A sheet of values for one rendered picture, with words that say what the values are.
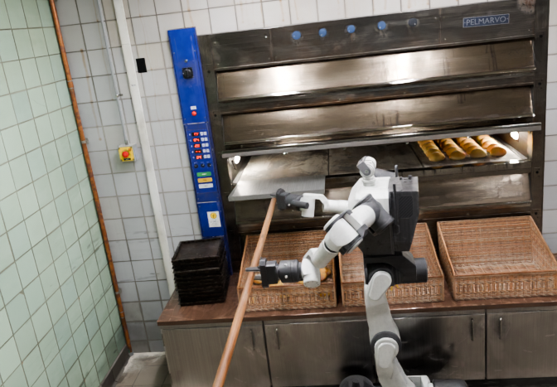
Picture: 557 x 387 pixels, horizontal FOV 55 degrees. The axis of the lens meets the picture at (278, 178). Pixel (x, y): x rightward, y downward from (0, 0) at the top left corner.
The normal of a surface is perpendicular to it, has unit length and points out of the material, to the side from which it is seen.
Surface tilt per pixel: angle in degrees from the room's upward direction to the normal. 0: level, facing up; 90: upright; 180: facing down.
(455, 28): 91
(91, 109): 90
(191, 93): 90
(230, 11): 90
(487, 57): 70
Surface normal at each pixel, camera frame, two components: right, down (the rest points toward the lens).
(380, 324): -0.09, 0.29
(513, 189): -0.12, -0.04
